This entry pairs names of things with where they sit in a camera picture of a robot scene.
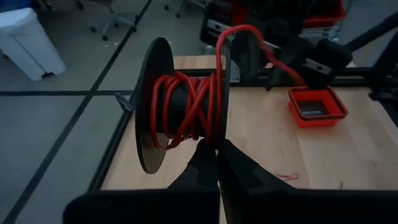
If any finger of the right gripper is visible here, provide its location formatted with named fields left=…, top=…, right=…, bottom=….
left=231, top=30, right=261, bottom=82
left=267, top=39, right=312, bottom=91

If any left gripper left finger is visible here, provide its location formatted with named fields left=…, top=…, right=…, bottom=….
left=167, top=139, right=220, bottom=191

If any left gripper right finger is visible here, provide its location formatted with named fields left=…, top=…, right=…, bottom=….
left=219, top=139, right=296, bottom=191

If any red wire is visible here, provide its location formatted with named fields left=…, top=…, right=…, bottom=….
left=150, top=24, right=307, bottom=182

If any red plastic crate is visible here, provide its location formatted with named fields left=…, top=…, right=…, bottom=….
left=229, top=0, right=346, bottom=29

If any red tray with dark base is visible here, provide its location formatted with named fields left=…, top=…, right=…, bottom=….
left=287, top=86, right=349, bottom=129

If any white plastic object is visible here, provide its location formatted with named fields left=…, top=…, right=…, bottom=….
left=0, top=6, right=67, bottom=82

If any black aluminium table frame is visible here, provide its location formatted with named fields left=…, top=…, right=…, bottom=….
left=86, top=67, right=398, bottom=192

